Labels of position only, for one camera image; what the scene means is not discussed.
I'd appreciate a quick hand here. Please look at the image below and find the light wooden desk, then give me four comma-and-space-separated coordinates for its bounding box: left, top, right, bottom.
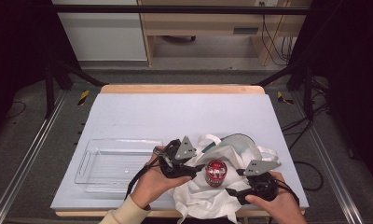
137, 0, 313, 67

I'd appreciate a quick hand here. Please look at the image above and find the person's left beige sleeve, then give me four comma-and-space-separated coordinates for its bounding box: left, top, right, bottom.
99, 195, 152, 224

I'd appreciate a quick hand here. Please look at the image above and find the black curtain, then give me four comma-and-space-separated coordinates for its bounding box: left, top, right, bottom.
289, 0, 373, 194
0, 0, 80, 146

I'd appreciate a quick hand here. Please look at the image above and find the white patterned tote bag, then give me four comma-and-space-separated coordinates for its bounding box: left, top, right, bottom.
172, 133, 281, 224

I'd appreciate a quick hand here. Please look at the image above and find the red round can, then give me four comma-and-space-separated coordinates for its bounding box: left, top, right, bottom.
205, 159, 228, 189

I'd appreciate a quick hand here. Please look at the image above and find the black metal stand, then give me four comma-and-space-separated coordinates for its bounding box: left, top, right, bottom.
44, 60, 106, 119
253, 61, 315, 121

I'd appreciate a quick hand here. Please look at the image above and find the wooden table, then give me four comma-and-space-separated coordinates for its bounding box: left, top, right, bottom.
55, 83, 306, 218

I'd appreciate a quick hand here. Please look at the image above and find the yellow and black tape piece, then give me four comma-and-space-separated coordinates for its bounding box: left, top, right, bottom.
76, 89, 91, 106

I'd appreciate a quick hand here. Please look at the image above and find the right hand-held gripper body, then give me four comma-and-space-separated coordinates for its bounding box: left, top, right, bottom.
237, 159, 283, 203

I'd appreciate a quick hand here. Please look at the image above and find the black floor cable loop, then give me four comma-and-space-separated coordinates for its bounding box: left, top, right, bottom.
281, 104, 325, 192

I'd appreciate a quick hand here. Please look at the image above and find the black horizontal bar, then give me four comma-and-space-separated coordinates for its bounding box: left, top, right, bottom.
50, 4, 313, 16

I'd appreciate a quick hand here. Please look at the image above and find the right hand-held gripper black cable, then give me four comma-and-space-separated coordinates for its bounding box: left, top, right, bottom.
276, 177, 301, 207

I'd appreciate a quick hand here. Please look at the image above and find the yellow and black tool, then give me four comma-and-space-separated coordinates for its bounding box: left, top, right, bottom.
276, 91, 295, 105

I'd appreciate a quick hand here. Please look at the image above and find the clear plastic tray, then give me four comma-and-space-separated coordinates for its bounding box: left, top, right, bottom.
74, 138, 164, 194

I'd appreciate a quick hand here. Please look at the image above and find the hand-held gripper black cable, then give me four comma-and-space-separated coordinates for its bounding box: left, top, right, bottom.
276, 177, 301, 207
124, 147, 164, 201

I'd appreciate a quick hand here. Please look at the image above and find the black hanging cable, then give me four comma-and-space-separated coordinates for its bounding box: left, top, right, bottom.
260, 1, 296, 66

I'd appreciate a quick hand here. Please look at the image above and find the person's left hand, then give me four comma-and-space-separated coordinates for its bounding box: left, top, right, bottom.
130, 146, 192, 210

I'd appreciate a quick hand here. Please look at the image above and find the white cabinet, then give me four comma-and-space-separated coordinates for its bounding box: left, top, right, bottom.
51, 0, 148, 63

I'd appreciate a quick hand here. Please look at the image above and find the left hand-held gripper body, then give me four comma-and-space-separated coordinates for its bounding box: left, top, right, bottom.
158, 135, 198, 180

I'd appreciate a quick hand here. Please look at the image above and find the left hand-held gripper black cable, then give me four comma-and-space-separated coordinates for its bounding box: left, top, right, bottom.
124, 147, 164, 201

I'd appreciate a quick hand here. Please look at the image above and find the thin black floor cable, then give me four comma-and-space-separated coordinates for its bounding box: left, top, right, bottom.
7, 101, 28, 119

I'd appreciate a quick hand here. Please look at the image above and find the person's right hand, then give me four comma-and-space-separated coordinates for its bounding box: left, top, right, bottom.
244, 171, 308, 224

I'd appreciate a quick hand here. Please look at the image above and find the aluminium floor rail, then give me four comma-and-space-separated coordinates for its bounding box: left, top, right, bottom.
0, 90, 68, 224
291, 91, 366, 224

